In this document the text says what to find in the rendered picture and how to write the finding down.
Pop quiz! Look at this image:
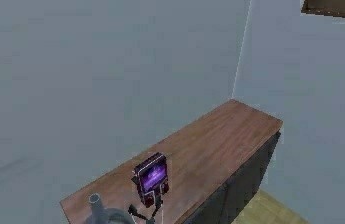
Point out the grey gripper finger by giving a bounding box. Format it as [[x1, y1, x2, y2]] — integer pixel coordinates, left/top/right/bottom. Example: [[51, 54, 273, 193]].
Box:
[[150, 193, 165, 224], [128, 203, 155, 224]]

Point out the purple handheld game console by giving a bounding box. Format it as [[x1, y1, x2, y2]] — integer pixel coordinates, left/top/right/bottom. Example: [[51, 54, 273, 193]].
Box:
[[131, 152, 170, 208]]

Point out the brown-topped dark chest of drawers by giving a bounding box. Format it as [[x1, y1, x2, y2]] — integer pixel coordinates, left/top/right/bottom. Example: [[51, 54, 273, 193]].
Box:
[[59, 98, 284, 224]]

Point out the dark brown wall shelf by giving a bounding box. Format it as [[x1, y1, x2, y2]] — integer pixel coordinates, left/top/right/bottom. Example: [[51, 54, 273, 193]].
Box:
[[300, 0, 345, 20]]

